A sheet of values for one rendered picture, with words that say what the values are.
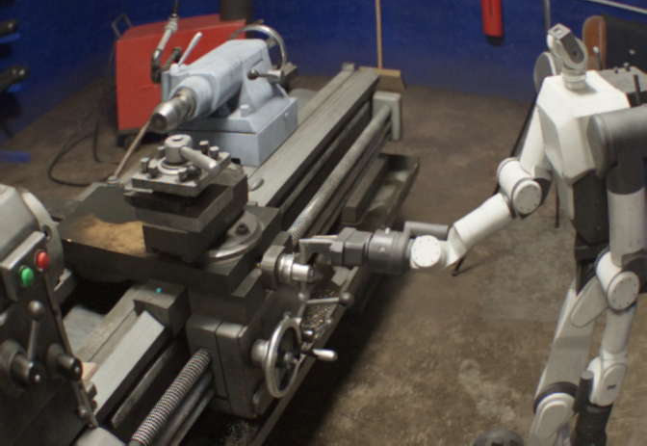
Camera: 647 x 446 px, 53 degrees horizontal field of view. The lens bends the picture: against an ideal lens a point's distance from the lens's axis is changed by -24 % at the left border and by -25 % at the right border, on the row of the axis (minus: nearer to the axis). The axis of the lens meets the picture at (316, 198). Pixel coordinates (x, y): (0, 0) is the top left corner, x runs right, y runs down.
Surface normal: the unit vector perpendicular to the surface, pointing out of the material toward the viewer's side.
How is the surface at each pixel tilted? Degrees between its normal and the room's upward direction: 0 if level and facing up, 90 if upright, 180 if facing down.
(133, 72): 90
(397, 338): 0
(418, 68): 90
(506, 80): 90
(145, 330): 36
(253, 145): 90
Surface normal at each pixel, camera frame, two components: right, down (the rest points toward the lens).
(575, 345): -0.26, 0.76
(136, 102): 0.04, 0.43
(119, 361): 0.53, -0.67
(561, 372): -0.37, 0.41
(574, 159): -0.74, 0.33
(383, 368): -0.04, -0.90
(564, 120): -0.88, -0.12
